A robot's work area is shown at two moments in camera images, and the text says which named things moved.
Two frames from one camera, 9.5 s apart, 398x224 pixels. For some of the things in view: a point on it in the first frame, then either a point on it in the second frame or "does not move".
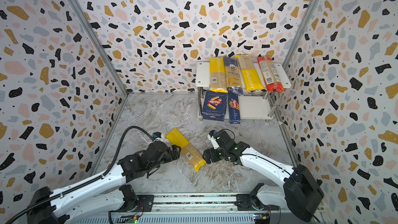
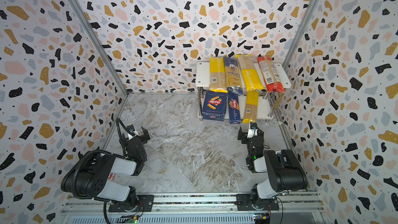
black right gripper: (212, 152) to (241, 135)
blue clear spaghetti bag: (233, 74) does not move
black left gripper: (177, 152) to (143, 137)
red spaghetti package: (271, 76) does not move
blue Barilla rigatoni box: (214, 105) does not move
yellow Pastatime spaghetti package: (252, 81) does not move
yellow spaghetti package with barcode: (217, 82) does not move
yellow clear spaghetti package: (188, 152) to (251, 106)
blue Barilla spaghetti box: (234, 108) does not move
